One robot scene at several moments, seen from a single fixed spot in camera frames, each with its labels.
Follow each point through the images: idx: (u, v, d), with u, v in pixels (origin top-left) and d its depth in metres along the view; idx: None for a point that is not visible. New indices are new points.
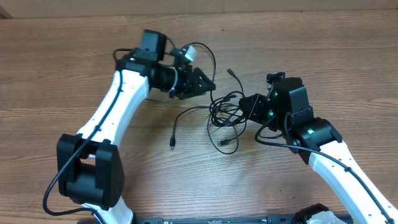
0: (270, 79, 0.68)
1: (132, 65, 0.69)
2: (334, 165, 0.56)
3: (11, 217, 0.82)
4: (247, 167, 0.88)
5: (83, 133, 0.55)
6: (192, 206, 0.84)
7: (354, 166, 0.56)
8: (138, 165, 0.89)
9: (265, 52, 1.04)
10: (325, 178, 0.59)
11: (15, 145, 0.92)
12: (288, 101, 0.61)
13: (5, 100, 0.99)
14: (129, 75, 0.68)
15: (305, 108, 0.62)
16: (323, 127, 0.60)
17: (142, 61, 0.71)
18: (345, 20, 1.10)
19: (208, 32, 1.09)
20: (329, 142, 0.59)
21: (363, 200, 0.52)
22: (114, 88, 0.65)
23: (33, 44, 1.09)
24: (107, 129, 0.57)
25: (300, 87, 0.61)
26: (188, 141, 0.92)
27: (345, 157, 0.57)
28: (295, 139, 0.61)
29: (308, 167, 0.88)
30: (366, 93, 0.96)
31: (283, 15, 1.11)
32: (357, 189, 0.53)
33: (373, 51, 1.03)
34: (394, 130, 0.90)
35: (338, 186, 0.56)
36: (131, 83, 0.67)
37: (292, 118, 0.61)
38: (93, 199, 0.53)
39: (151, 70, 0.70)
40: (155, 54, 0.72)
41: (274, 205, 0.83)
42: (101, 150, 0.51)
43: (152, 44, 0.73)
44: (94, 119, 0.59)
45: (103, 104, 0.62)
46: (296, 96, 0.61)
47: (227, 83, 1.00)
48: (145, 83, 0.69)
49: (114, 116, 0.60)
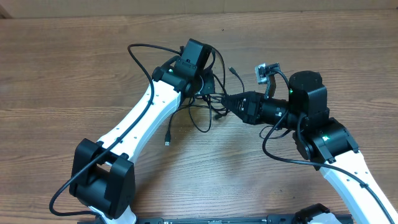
0: (263, 73, 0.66)
1: (169, 78, 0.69)
2: (349, 180, 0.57)
3: (12, 217, 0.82)
4: (247, 167, 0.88)
5: (104, 142, 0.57)
6: (193, 206, 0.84)
7: (370, 180, 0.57)
8: (139, 165, 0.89)
9: (265, 52, 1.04)
10: (336, 188, 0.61)
11: (15, 145, 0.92)
12: (306, 102, 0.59)
13: (5, 99, 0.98)
14: (163, 87, 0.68)
15: (321, 111, 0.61)
16: (337, 132, 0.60)
17: (179, 74, 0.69)
18: (345, 20, 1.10)
19: (208, 32, 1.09)
20: (345, 152, 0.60)
21: (378, 218, 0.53)
22: (145, 99, 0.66)
23: (33, 44, 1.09)
24: (128, 142, 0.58)
25: (320, 89, 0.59)
26: (189, 141, 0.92)
27: (361, 170, 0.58)
28: (306, 144, 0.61)
29: (308, 167, 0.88)
30: (366, 93, 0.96)
31: (283, 15, 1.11)
32: (371, 206, 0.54)
33: (372, 51, 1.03)
34: (394, 129, 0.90)
35: (351, 200, 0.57)
36: (163, 96, 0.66)
37: (307, 121, 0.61)
38: (99, 207, 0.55)
39: (186, 86, 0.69)
40: (194, 67, 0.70)
41: (274, 205, 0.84)
42: (118, 164, 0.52)
43: (194, 56, 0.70)
44: (118, 129, 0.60)
45: (132, 114, 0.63)
46: (316, 98, 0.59)
47: (229, 84, 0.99)
48: (178, 98, 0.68)
49: (138, 129, 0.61)
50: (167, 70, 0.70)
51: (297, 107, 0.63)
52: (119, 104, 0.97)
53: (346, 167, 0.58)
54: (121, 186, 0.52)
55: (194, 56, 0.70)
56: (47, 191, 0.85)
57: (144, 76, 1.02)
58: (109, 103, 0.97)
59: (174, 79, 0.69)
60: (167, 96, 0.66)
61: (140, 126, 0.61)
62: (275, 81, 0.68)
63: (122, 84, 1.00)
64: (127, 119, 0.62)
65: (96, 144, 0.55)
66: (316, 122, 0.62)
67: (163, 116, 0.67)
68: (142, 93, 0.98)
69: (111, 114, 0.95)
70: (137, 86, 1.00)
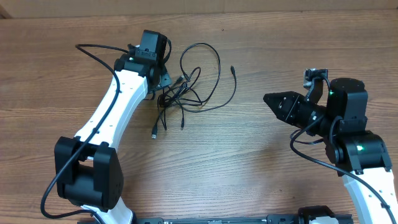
0: (311, 76, 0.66)
1: (132, 66, 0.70)
2: (372, 196, 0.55)
3: (12, 217, 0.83)
4: (247, 167, 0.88)
5: (81, 136, 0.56)
6: (193, 206, 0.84)
7: (393, 202, 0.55)
8: (138, 165, 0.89)
9: (265, 52, 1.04)
10: (354, 203, 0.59)
11: (15, 145, 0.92)
12: (344, 104, 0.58)
13: (5, 99, 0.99)
14: (127, 75, 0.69)
15: (359, 118, 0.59)
16: (374, 143, 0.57)
17: (140, 61, 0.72)
18: (345, 20, 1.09)
19: (208, 32, 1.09)
20: (375, 168, 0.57)
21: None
22: (112, 89, 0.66)
23: (33, 44, 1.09)
24: (104, 132, 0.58)
25: (361, 93, 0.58)
26: (188, 141, 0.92)
27: (387, 190, 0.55)
28: (337, 148, 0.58)
29: (308, 167, 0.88)
30: (366, 93, 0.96)
31: (283, 15, 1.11)
32: None
33: (373, 51, 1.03)
34: (395, 130, 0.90)
35: (364, 211, 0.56)
36: (129, 83, 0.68)
37: (342, 124, 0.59)
38: (91, 201, 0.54)
39: (150, 70, 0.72)
40: (153, 55, 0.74)
41: (274, 205, 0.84)
42: (100, 154, 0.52)
43: (152, 44, 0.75)
44: (92, 121, 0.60)
45: (102, 104, 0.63)
46: (355, 101, 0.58)
47: (224, 83, 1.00)
48: (145, 83, 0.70)
49: (112, 117, 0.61)
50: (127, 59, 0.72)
51: (332, 111, 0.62)
52: None
53: (372, 182, 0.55)
54: (108, 174, 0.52)
55: (152, 44, 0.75)
56: None
57: None
58: None
59: (137, 65, 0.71)
60: (134, 83, 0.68)
61: (113, 114, 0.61)
62: (321, 88, 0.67)
63: None
64: (99, 110, 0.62)
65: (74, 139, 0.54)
66: (351, 129, 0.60)
67: (134, 102, 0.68)
68: None
69: None
70: None
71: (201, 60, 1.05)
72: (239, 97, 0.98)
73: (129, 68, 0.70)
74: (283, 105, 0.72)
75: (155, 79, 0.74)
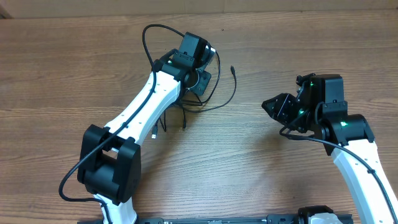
0: (301, 80, 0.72)
1: (168, 69, 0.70)
2: (358, 164, 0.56)
3: (12, 217, 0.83)
4: (247, 166, 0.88)
5: (111, 127, 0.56)
6: (192, 206, 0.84)
7: (379, 169, 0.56)
8: None
9: (265, 52, 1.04)
10: (344, 175, 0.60)
11: (15, 145, 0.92)
12: (323, 91, 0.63)
13: (5, 99, 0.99)
14: (164, 76, 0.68)
15: (339, 101, 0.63)
16: (358, 122, 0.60)
17: (178, 65, 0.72)
18: (345, 20, 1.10)
19: (208, 32, 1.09)
20: (360, 140, 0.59)
21: (378, 203, 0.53)
22: (147, 88, 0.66)
23: (33, 44, 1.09)
24: (134, 127, 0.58)
25: (337, 79, 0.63)
26: (189, 141, 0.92)
27: (372, 158, 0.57)
28: (323, 127, 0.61)
29: (308, 167, 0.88)
30: (366, 93, 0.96)
31: (283, 15, 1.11)
32: (374, 191, 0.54)
33: (372, 51, 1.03)
34: (394, 130, 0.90)
35: (354, 182, 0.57)
36: (163, 85, 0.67)
37: (324, 107, 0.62)
38: (107, 191, 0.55)
39: (185, 76, 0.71)
40: (191, 58, 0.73)
41: (274, 205, 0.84)
42: (125, 147, 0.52)
43: (191, 48, 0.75)
44: (123, 115, 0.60)
45: (136, 101, 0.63)
46: (333, 86, 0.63)
47: (224, 83, 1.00)
48: (178, 87, 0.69)
49: (143, 116, 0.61)
50: (166, 61, 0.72)
51: (314, 100, 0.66)
52: (119, 104, 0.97)
53: (357, 152, 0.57)
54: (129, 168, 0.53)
55: (193, 47, 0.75)
56: (47, 191, 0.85)
57: (144, 76, 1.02)
58: (109, 103, 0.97)
59: (175, 70, 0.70)
60: (168, 85, 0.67)
61: (145, 114, 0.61)
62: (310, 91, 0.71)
63: (122, 84, 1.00)
64: (132, 106, 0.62)
65: (103, 129, 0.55)
66: (336, 114, 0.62)
67: (163, 106, 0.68)
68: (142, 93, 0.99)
69: (111, 114, 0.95)
70: (137, 86, 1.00)
71: None
72: (239, 97, 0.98)
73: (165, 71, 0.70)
74: (275, 105, 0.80)
75: (186, 85, 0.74)
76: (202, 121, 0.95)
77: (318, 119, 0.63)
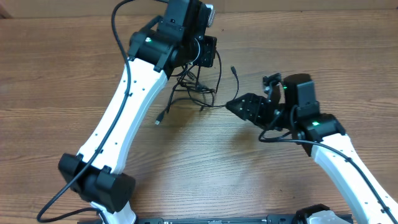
0: (266, 81, 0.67)
1: (150, 49, 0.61)
2: (336, 156, 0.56)
3: (12, 217, 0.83)
4: (247, 167, 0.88)
5: (83, 155, 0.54)
6: (192, 206, 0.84)
7: (354, 157, 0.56)
8: (138, 165, 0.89)
9: (265, 52, 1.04)
10: (326, 168, 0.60)
11: (15, 145, 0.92)
12: (295, 94, 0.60)
13: (5, 99, 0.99)
14: (140, 71, 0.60)
15: (311, 102, 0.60)
16: (328, 122, 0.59)
17: (161, 40, 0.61)
18: (345, 20, 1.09)
19: (208, 32, 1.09)
20: (334, 135, 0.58)
21: (360, 188, 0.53)
22: (122, 88, 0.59)
23: (33, 44, 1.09)
24: (108, 151, 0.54)
25: (308, 82, 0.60)
26: (189, 141, 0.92)
27: (347, 149, 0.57)
28: (299, 130, 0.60)
29: (308, 167, 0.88)
30: (366, 93, 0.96)
31: (283, 15, 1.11)
32: (355, 178, 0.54)
33: (372, 51, 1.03)
34: (395, 130, 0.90)
35: (334, 173, 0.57)
36: (140, 83, 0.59)
37: (298, 111, 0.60)
38: (101, 203, 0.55)
39: (172, 51, 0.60)
40: (180, 28, 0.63)
41: (274, 205, 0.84)
42: (101, 180, 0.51)
43: (179, 16, 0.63)
44: (96, 135, 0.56)
45: (111, 111, 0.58)
46: (305, 90, 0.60)
47: (225, 83, 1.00)
48: (162, 76, 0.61)
49: (118, 134, 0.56)
50: (143, 39, 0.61)
51: (288, 102, 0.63)
52: None
53: (334, 145, 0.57)
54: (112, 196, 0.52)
55: (181, 12, 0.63)
56: (47, 191, 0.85)
57: None
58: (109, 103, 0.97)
59: (158, 46, 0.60)
60: (147, 82, 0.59)
61: (122, 127, 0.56)
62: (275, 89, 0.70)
63: None
64: (107, 118, 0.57)
65: (76, 159, 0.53)
66: (307, 116, 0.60)
67: (148, 102, 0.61)
68: None
69: None
70: None
71: None
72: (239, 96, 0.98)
73: (147, 53, 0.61)
74: (242, 106, 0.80)
75: (178, 62, 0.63)
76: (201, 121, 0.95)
77: (293, 121, 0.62)
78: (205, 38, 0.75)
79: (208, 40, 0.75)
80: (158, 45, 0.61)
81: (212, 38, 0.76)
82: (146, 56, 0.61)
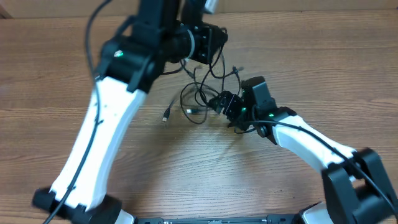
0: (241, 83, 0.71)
1: (121, 65, 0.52)
2: (291, 131, 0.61)
3: (12, 217, 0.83)
4: (247, 167, 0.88)
5: (56, 191, 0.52)
6: (192, 206, 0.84)
7: (305, 125, 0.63)
8: (138, 165, 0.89)
9: (265, 52, 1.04)
10: (287, 145, 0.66)
11: (15, 145, 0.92)
12: (252, 95, 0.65)
13: (5, 99, 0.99)
14: (110, 92, 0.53)
15: (267, 100, 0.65)
16: (282, 114, 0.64)
17: (133, 50, 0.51)
18: (345, 20, 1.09)
19: None
20: (290, 119, 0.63)
21: (314, 144, 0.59)
22: (92, 114, 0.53)
23: (33, 44, 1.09)
24: (81, 186, 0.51)
25: (261, 83, 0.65)
26: (189, 141, 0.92)
27: (298, 122, 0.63)
28: (261, 126, 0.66)
29: (308, 167, 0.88)
30: (366, 93, 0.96)
31: (283, 15, 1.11)
32: (309, 139, 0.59)
33: (372, 51, 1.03)
34: (395, 130, 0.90)
35: (295, 143, 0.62)
36: (111, 109, 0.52)
37: (258, 109, 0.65)
38: None
39: (148, 63, 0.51)
40: (155, 32, 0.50)
41: (274, 205, 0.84)
42: (78, 219, 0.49)
43: (152, 12, 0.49)
44: (68, 169, 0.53)
45: (83, 139, 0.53)
46: (259, 91, 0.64)
47: (227, 83, 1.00)
48: (138, 98, 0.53)
49: (91, 168, 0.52)
50: (113, 51, 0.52)
51: (249, 102, 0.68)
52: None
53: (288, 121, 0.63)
54: None
55: (153, 3, 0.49)
56: None
57: None
58: None
59: (129, 61, 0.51)
60: (120, 107, 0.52)
61: (96, 157, 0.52)
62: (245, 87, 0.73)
63: None
64: (79, 147, 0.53)
65: (48, 198, 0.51)
66: (265, 112, 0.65)
67: (125, 123, 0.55)
68: None
69: None
70: None
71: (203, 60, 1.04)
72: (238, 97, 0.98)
73: (119, 70, 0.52)
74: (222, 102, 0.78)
75: (155, 74, 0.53)
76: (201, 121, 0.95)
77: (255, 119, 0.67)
78: (201, 28, 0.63)
79: (203, 32, 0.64)
80: (130, 58, 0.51)
81: (208, 28, 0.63)
82: (118, 73, 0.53)
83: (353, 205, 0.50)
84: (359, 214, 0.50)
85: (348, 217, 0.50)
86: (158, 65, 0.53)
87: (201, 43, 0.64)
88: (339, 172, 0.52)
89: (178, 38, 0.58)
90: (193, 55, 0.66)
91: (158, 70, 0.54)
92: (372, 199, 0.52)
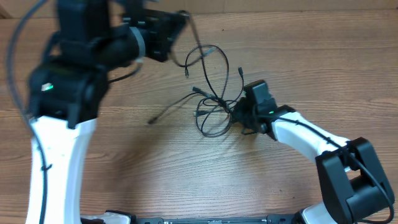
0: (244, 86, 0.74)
1: (54, 99, 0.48)
2: (290, 125, 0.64)
3: (13, 216, 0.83)
4: (247, 167, 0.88)
5: None
6: (192, 206, 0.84)
7: (303, 120, 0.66)
8: (138, 165, 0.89)
9: (265, 52, 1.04)
10: (285, 140, 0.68)
11: (15, 145, 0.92)
12: (252, 96, 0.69)
13: (5, 100, 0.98)
14: (49, 133, 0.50)
15: (268, 99, 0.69)
16: (282, 111, 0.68)
17: (63, 79, 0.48)
18: (344, 20, 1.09)
19: (208, 32, 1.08)
20: (290, 115, 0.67)
21: (309, 135, 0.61)
22: (37, 162, 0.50)
23: (32, 44, 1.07)
24: None
25: (261, 83, 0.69)
26: (189, 141, 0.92)
27: (297, 117, 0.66)
28: (262, 122, 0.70)
29: (307, 167, 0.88)
30: (366, 93, 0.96)
31: (283, 16, 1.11)
32: (305, 131, 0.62)
33: (372, 51, 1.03)
34: (395, 130, 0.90)
35: (292, 137, 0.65)
36: (56, 149, 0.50)
37: (259, 108, 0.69)
38: None
39: (86, 89, 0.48)
40: (84, 48, 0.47)
41: (274, 205, 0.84)
42: None
43: (76, 29, 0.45)
44: None
45: (33, 189, 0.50)
46: (259, 91, 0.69)
47: (228, 84, 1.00)
48: (82, 129, 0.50)
49: (53, 218, 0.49)
50: (40, 86, 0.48)
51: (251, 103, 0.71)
52: (119, 104, 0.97)
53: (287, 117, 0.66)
54: None
55: (77, 26, 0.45)
56: None
57: (145, 76, 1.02)
58: (109, 103, 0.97)
59: (63, 94, 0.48)
60: (67, 145, 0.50)
61: (52, 200, 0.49)
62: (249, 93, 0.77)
63: (122, 84, 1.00)
64: (33, 199, 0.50)
65: None
66: (266, 111, 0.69)
67: (79, 157, 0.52)
68: (141, 93, 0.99)
69: (111, 114, 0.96)
70: (137, 86, 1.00)
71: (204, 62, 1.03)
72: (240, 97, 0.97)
73: (51, 104, 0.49)
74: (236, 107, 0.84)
75: (97, 97, 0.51)
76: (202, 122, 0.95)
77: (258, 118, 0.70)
78: (147, 22, 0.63)
79: (150, 25, 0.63)
80: (63, 91, 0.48)
81: (153, 21, 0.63)
82: (50, 107, 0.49)
83: (346, 194, 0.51)
84: (353, 203, 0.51)
85: (342, 205, 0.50)
86: (99, 88, 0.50)
87: (154, 39, 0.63)
88: (332, 158, 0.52)
89: (120, 44, 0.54)
90: (147, 52, 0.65)
91: (102, 90, 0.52)
92: (366, 188, 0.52)
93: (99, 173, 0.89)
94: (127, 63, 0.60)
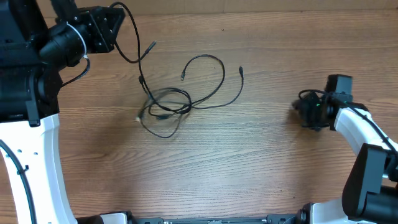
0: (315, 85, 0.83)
1: (9, 102, 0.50)
2: (358, 118, 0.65)
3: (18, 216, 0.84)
4: (247, 167, 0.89)
5: None
6: (192, 206, 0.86)
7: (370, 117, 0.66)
8: (138, 165, 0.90)
9: (266, 52, 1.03)
10: (341, 130, 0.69)
11: None
12: (333, 86, 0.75)
13: None
14: (15, 138, 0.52)
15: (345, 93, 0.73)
16: (355, 106, 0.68)
17: (17, 81, 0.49)
18: (345, 20, 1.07)
19: (208, 32, 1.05)
20: (363, 111, 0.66)
21: (368, 130, 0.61)
22: (11, 166, 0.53)
23: None
24: None
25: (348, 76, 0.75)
26: (188, 141, 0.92)
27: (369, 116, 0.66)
28: (329, 106, 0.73)
29: (307, 167, 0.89)
30: (366, 93, 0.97)
31: (283, 15, 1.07)
32: (367, 126, 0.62)
33: (373, 51, 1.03)
34: (394, 130, 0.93)
35: (351, 128, 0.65)
36: (27, 152, 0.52)
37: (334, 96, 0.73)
38: None
39: (38, 85, 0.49)
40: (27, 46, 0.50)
41: (274, 205, 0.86)
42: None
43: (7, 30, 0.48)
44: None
45: (17, 190, 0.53)
46: (344, 82, 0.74)
47: (228, 83, 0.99)
48: (46, 125, 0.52)
49: (43, 212, 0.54)
50: None
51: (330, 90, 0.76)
52: (119, 104, 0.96)
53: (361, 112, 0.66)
54: None
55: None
56: None
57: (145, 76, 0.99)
58: (109, 103, 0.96)
59: (17, 96, 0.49)
60: (36, 145, 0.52)
61: (40, 198, 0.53)
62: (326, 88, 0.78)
63: (122, 84, 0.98)
64: (20, 198, 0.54)
65: None
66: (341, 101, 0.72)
67: (53, 154, 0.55)
68: (142, 93, 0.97)
69: (111, 114, 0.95)
70: (137, 86, 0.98)
71: (203, 61, 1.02)
72: (240, 97, 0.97)
73: (9, 108, 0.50)
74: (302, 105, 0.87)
75: (51, 91, 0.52)
76: (201, 121, 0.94)
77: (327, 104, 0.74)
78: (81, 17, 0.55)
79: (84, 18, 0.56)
80: (14, 93, 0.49)
81: (87, 14, 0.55)
82: (9, 112, 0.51)
83: (371, 188, 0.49)
84: (371, 200, 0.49)
85: (361, 196, 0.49)
86: (50, 83, 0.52)
87: (91, 32, 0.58)
88: (379, 154, 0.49)
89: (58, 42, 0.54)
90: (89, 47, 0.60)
91: (56, 84, 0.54)
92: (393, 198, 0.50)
93: (99, 173, 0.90)
94: (74, 61, 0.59)
